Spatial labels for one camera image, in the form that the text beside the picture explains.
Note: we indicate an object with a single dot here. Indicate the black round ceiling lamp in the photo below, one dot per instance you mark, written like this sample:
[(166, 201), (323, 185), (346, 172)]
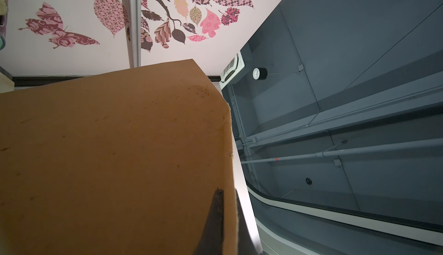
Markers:
[(260, 73)]

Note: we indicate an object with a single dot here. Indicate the brown file bag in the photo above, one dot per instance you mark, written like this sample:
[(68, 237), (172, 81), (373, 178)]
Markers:
[(124, 163)]

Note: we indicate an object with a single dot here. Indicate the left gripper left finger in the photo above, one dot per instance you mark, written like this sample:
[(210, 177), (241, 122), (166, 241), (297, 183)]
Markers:
[(213, 227)]

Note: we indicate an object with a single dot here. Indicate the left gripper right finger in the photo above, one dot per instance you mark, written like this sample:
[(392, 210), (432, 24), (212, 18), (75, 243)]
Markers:
[(245, 243)]

